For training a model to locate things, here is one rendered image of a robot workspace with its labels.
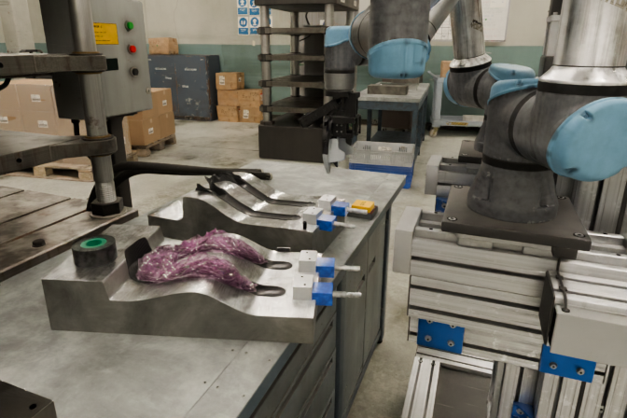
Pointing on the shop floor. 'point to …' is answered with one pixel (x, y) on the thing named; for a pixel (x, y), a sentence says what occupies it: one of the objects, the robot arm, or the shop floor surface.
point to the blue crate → (386, 171)
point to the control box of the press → (127, 90)
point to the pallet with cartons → (153, 124)
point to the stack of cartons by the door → (237, 99)
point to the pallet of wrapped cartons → (28, 109)
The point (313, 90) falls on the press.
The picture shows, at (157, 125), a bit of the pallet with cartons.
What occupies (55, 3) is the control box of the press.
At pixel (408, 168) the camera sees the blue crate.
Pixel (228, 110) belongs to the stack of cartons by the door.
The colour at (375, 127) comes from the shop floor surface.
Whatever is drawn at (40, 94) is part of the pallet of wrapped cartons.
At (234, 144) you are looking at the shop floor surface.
